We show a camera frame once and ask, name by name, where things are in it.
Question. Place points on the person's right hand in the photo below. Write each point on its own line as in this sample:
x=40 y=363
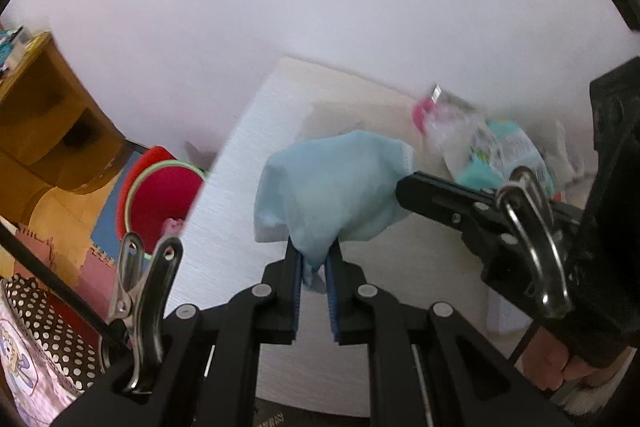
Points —
x=550 y=362

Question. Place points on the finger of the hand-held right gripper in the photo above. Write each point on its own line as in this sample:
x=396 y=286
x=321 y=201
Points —
x=440 y=202

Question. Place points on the white paper piece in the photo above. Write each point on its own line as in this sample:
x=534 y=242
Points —
x=502 y=317

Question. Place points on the blue foam mat tile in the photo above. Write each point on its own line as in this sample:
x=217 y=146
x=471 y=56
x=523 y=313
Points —
x=107 y=227

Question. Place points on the red bin with green rim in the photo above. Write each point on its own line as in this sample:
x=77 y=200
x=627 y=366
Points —
x=160 y=197

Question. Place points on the printed blanket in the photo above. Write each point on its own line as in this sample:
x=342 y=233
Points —
x=25 y=372

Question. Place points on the light blue face mask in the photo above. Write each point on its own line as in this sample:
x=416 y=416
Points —
x=330 y=187

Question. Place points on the small pink wrapper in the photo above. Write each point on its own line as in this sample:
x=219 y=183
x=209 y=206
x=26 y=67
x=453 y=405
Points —
x=172 y=226

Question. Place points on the white crumpled tissue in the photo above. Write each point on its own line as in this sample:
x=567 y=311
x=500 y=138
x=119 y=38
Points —
x=567 y=167

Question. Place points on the clear wrapper with pink label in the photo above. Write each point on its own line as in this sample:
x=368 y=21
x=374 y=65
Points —
x=455 y=127

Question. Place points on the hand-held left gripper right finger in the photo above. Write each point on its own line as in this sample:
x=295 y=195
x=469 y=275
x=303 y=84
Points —
x=334 y=302

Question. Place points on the teal printed wipes packet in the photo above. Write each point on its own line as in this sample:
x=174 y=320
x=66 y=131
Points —
x=515 y=147

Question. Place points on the wooden cabinet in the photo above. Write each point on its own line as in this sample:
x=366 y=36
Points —
x=45 y=117

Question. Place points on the metal spring clip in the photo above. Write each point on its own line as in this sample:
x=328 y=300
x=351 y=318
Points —
x=556 y=304
x=150 y=307

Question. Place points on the brown polka dot cloth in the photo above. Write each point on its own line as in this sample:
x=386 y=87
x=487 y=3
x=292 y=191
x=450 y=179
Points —
x=50 y=332

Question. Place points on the pink foam mat tile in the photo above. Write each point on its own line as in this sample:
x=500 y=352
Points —
x=95 y=277

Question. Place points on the teal printed box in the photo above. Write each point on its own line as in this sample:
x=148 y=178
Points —
x=10 y=47

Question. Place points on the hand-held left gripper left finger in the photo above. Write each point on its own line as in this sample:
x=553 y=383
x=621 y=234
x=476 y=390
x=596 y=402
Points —
x=296 y=287

